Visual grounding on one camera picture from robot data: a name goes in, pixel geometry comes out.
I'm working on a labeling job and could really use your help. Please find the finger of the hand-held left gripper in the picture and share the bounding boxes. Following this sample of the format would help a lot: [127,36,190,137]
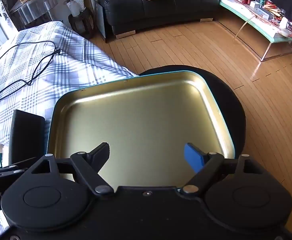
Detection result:
[0,157,38,181]

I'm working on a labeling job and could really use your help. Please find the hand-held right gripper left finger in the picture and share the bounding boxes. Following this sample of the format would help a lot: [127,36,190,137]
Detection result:
[24,142,114,196]

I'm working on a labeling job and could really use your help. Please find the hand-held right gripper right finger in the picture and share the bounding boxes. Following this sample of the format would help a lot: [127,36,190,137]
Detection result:
[180,142,269,197]

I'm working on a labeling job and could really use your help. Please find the teal and gold tin tray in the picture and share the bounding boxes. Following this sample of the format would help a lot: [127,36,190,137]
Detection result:
[46,70,236,189]

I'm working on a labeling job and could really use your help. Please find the black box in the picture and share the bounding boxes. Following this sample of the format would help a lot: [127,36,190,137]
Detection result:
[9,109,46,167]

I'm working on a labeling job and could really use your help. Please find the black round stool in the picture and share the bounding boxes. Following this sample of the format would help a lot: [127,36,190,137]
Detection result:
[138,65,246,159]

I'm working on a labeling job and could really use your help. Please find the plaid bed cover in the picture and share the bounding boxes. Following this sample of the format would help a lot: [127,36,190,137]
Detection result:
[0,21,139,234]

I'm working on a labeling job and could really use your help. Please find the dark wooden plant stand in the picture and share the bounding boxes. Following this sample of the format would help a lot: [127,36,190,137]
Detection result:
[68,10,94,40]

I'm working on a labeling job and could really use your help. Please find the grey flat panel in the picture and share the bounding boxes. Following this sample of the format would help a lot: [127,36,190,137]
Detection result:
[93,0,107,43]

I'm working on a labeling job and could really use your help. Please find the glass coffee table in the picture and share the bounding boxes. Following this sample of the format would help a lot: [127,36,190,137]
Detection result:
[215,0,292,62]

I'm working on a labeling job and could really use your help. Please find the black leather sofa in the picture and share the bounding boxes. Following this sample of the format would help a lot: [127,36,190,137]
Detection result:
[96,0,246,37]

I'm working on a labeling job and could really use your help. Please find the glass side table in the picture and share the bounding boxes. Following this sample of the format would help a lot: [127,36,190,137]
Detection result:
[10,0,69,30]

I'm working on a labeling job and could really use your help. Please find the black cable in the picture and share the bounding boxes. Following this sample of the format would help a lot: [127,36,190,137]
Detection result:
[0,41,60,98]

